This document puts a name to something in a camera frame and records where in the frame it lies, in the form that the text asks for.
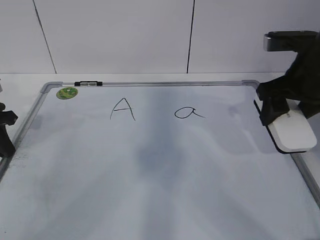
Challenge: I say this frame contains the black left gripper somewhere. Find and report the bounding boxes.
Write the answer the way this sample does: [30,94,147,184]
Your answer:
[0,102,18,158]

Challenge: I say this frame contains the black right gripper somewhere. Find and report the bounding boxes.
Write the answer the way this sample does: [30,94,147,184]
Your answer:
[256,32,320,126]

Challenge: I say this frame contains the white board eraser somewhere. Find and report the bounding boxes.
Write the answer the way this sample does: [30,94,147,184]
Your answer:
[266,99,317,154]

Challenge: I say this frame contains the round green magnet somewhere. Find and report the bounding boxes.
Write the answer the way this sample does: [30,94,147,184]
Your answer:
[56,87,78,100]

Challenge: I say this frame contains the black board hanger clip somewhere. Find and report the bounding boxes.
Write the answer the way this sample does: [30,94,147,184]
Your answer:
[74,80,103,87]

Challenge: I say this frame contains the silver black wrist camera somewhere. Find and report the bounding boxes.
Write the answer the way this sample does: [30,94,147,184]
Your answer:
[263,30,318,52]

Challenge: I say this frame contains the white board with grey frame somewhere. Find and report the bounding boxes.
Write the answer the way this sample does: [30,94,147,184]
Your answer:
[0,81,320,240]

